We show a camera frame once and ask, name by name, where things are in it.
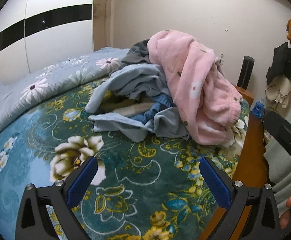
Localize person's right hand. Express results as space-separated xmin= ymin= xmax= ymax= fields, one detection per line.
xmin=280 ymin=196 xmax=291 ymax=229

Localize light blue daisy quilt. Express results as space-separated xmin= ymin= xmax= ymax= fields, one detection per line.
xmin=0 ymin=47 xmax=128 ymax=133

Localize dark grey garment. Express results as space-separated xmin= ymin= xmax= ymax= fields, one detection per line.
xmin=122 ymin=39 xmax=151 ymax=66

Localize light blue garment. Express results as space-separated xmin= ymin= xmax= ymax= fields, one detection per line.
xmin=85 ymin=63 xmax=190 ymax=142

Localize hanging dark clothes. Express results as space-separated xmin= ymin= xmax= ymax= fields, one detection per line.
xmin=265 ymin=19 xmax=291 ymax=108

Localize pink fleece floral garment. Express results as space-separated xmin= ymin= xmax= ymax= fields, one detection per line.
xmin=147 ymin=30 xmax=242 ymax=147

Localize white black-striped wardrobe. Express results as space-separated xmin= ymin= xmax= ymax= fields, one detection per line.
xmin=0 ymin=0 xmax=93 ymax=85

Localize blue striped garment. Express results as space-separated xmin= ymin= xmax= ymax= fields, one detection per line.
xmin=130 ymin=93 xmax=175 ymax=124

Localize teal floral bed blanket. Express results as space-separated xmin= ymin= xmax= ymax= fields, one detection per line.
xmin=0 ymin=79 xmax=249 ymax=239

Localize blue plastic bottle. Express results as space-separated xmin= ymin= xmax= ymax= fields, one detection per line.
xmin=251 ymin=99 xmax=265 ymax=119

